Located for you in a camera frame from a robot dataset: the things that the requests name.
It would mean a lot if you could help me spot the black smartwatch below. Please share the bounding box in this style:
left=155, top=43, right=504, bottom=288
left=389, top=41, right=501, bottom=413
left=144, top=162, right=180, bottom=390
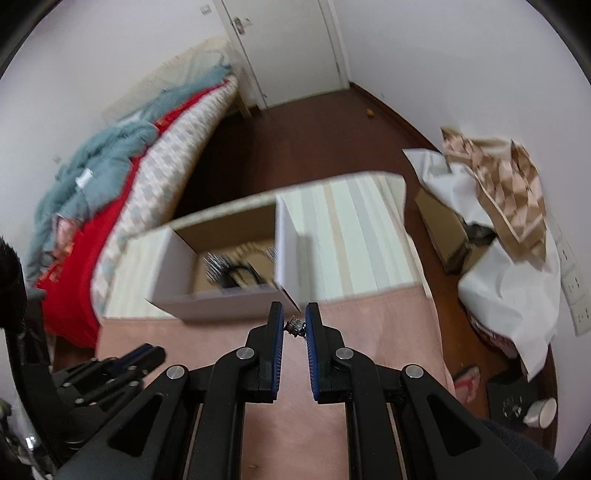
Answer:
left=219, top=263, right=266, bottom=289

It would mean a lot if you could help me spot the wooden bead bracelet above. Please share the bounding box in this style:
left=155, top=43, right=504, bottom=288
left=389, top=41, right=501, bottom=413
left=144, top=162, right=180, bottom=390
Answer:
left=232, top=243, right=278, bottom=266

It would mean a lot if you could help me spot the red bed blanket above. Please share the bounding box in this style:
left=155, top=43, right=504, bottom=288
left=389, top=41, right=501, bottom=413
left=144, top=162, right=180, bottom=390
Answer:
left=35, top=87, right=219, bottom=349

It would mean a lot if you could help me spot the white cardboard box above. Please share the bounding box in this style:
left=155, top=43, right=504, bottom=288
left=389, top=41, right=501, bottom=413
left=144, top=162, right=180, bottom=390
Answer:
left=146, top=197, right=301, bottom=322

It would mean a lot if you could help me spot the pink striped table cloth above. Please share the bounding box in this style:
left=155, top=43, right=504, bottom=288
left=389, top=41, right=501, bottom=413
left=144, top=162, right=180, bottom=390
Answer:
left=98, top=172, right=452, bottom=479

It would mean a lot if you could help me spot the foot in red flip-flop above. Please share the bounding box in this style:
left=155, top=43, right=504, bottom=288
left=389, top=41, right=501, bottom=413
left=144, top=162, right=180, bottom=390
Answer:
left=453, top=365, right=481, bottom=405

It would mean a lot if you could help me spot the brown cardboard box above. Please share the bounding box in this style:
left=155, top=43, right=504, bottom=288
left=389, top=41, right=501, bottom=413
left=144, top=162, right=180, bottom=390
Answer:
left=416, top=189, right=497, bottom=274

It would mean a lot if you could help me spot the black box on floor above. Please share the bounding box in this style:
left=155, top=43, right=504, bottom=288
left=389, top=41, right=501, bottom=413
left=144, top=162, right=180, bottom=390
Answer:
left=486, top=374, right=531, bottom=424

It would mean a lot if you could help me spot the white paper sheet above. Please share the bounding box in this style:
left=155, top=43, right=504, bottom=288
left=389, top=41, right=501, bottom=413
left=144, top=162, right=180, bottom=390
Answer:
left=404, top=149, right=561, bottom=380

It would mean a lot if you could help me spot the white mug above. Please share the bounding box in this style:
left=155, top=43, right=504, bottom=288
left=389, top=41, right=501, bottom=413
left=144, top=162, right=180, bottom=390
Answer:
left=523, top=398, right=558, bottom=429

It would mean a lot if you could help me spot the teal quilt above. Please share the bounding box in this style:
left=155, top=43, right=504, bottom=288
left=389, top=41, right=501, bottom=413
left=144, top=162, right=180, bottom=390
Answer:
left=24, top=63, right=230, bottom=284

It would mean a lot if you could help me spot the checkered mattress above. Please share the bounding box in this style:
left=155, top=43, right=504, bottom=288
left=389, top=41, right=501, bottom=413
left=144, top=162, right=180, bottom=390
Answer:
left=90, top=74, right=238, bottom=318

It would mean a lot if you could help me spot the beige geometric patterned scarf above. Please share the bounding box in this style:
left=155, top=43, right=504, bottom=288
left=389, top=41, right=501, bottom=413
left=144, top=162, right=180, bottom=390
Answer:
left=442, top=127, right=547, bottom=269

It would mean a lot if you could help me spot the striped pillow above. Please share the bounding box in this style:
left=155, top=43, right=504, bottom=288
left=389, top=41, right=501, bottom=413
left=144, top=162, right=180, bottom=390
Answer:
left=101, top=37, right=236, bottom=125

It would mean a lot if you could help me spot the white door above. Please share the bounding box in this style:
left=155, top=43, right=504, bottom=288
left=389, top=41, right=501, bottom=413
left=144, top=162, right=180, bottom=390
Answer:
left=223, top=0, right=346, bottom=107

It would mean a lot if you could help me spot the white wall socket strip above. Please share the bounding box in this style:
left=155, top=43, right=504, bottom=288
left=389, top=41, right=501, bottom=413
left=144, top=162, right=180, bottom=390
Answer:
left=547, top=214, right=591, bottom=336

